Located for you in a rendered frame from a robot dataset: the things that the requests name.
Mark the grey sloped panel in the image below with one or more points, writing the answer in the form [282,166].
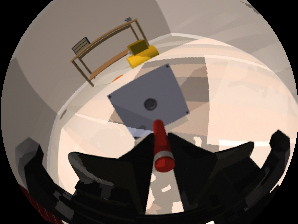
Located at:
[155,95]

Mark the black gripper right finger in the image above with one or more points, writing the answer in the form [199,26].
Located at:
[196,168]

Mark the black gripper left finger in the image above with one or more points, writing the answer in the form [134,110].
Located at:
[132,171]

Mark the red peg with grey band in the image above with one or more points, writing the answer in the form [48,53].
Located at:
[163,157]

